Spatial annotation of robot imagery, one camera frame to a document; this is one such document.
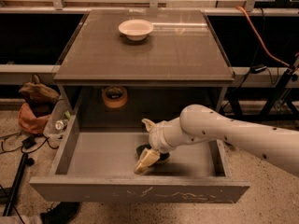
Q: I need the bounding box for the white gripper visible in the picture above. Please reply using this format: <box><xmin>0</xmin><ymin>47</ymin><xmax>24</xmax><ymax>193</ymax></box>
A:
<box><xmin>134</xmin><ymin>119</ymin><xmax>175</xmax><ymax>175</ymax></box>

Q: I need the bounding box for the green and yellow sponge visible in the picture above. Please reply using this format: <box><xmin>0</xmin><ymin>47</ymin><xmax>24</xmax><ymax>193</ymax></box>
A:
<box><xmin>135</xmin><ymin>144</ymin><xmax>170</xmax><ymax>164</ymax></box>

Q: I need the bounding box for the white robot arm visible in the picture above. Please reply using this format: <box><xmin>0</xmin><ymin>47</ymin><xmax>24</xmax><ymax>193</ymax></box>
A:
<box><xmin>135</xmin><ymin>105</ymin><xmax>299</xmax><ymax>176</ymax></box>

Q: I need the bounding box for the grey open drawer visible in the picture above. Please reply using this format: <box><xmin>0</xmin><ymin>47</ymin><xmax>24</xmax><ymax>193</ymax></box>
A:
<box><xmin>29</xmin><ymin>89</ymin><xmax>250</xmax><ymax>204</ymax></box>

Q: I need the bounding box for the grey cabinet counter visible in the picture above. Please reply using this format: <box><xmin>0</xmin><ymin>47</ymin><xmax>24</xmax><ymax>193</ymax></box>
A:
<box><xmin>54</xmin><ymin>9</ymin><xmax>234</xmax><ymax>109</ymax></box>

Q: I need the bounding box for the brown tape roll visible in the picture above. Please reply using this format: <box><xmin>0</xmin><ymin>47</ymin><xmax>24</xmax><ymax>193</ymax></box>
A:
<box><xmin>102</xmin><ymin>86</ymin><xmax>128</xmax><ymax>108</ymax></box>

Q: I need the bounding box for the clear plastic bottle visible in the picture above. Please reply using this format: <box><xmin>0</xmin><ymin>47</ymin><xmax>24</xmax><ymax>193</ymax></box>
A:
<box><xmin>44</xmin><ymin>100</ymin><xmax>70</xmax><ymax>142</ymax></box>

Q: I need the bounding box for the white bowl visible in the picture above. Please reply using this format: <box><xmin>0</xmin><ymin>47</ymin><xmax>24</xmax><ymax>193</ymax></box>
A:
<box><xmin>119</xmin><ymin>20</ymin><xmax>153</xmax><ymax>41</ymax></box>

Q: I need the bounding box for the brown cloth bag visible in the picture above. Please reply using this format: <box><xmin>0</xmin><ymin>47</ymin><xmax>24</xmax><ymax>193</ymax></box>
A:
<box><xmin>19</xmin><ymin>74</ymin><xmax>60</xmax><ymax>117</ymax></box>

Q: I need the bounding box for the orange cloth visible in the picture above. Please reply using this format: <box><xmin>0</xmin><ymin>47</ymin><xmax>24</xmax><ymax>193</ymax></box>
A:
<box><xmin>18</xmin><ymin>103</ymin><xmax>50</xmax><ymax>134</ymax></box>

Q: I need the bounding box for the black tripod leg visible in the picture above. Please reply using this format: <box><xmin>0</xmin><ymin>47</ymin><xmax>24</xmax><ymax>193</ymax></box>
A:
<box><xmin>2</xmin><ymin>153</ymin><xmax>34</xmax><ymax>217</ymax></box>

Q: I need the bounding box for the black power adapter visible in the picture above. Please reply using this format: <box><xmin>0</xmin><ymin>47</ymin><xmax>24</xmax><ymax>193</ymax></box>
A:
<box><xmin>250</xmin><ymin>64</ymin><xmax>267</xmax><ymax>74</ymax></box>

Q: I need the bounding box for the black metal stand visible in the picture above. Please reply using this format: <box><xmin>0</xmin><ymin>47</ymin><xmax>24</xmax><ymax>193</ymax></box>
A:
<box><xmin>226</xmin><ymin>57</ymin><xmax>299</xmax><ymax>121</ymax></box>

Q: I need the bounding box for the black floor cable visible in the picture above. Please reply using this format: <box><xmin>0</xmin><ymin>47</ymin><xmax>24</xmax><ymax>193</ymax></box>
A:
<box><xmin>0</xmin><ymin>131</ymin><xmax>60</xmax><ymax>156</ymax></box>

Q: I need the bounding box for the orange cable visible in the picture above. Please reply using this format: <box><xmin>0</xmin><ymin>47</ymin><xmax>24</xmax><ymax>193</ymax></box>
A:
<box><xmin>235</xmin><ymin>6</ymin><xmax>292</xmax><ymax>69</ymax></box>

